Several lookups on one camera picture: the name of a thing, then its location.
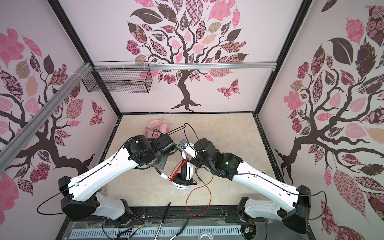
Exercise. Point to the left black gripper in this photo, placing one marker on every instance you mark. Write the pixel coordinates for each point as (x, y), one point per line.
(161, 164)

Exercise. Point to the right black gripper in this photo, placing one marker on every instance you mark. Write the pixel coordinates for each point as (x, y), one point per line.
(197, 162)

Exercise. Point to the pink headphones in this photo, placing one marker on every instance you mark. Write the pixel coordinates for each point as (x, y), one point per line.
(156, 127)

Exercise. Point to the white black headphones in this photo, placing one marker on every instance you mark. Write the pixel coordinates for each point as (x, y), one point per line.
(182, 176)

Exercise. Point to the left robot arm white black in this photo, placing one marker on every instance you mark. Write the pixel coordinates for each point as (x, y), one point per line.
(81, 197)

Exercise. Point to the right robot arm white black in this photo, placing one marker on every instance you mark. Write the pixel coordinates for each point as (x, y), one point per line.
(289, 204)

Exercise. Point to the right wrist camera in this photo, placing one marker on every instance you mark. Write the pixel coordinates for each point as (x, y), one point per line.
(187, 150)

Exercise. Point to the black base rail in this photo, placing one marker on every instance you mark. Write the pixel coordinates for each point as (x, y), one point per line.
(177, 216)

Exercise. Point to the black wire basket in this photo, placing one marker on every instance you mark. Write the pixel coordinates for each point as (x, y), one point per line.
(119, 77)

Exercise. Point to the white slotted cable duct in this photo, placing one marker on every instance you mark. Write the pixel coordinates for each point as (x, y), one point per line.
(166, 233)

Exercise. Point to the back aluminium rail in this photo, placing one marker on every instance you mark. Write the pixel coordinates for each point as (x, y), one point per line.
(201, 66)

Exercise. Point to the aluminium rail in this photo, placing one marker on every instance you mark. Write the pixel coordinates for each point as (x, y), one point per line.
(201, 66)
(12, 149)

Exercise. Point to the left aluminium rail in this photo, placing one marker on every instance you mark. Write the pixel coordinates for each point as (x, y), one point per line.
(12, 149)

